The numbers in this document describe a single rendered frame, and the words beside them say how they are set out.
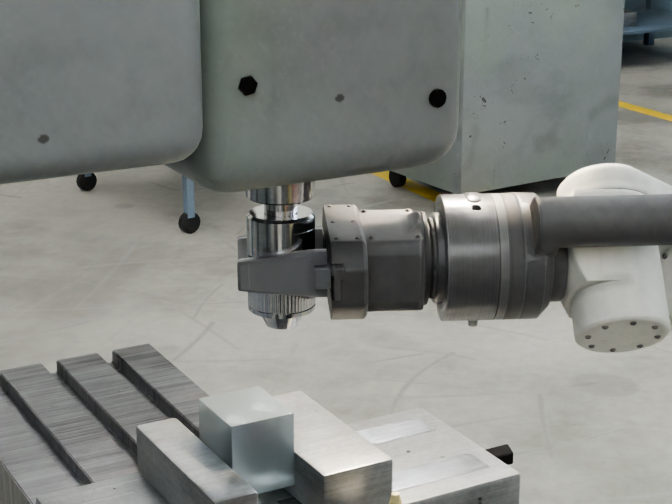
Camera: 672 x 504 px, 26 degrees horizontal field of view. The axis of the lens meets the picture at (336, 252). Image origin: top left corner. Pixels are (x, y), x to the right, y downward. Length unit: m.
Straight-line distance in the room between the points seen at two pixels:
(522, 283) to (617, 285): 0.06
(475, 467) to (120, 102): 0.50
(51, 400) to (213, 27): 0.72
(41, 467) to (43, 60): 0.64
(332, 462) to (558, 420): 2.74
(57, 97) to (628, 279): 0.41
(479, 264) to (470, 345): 3.30
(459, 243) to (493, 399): 2.95
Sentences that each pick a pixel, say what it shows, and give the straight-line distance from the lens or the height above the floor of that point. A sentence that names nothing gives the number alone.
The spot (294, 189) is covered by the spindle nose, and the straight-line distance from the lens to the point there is 0.97.
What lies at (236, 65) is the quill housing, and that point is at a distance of 0.85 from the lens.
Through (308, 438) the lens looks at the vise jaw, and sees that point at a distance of 1.13.
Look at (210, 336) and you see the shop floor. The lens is 4.34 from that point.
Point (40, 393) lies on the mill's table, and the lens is 1.52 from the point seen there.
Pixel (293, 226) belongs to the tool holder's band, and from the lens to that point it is 0.97.
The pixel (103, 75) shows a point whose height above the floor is 1.40.
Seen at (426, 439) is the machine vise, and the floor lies 1.03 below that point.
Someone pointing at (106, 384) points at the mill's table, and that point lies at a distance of 1.53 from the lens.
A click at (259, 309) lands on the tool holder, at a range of 1.00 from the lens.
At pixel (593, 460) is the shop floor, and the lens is 3.61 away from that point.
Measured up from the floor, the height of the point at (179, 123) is 1.37.
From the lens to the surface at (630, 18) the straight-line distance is 8.77.
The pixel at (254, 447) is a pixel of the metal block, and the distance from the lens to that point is 1.09.
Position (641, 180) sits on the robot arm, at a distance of 1.04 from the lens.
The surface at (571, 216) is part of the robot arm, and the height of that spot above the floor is 1.28.
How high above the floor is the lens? 1.54
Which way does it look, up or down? 18 degrees down
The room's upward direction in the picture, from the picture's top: straight up
